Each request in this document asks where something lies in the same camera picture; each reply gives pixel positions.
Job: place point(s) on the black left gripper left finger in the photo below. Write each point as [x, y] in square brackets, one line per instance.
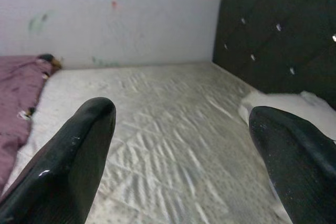
[65, 169]

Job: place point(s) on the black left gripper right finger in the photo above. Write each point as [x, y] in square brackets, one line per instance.
[302, 176]

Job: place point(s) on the white pillow with green tree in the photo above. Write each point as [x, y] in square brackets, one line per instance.
[288, 103]

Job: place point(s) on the purple cartoon mouse blanket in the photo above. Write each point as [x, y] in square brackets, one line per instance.
[15, 98]

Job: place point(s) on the beige quilted mattress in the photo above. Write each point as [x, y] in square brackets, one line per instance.
[170, 129]

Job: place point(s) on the black tufted headboard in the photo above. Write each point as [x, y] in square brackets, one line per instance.
[275, 51]

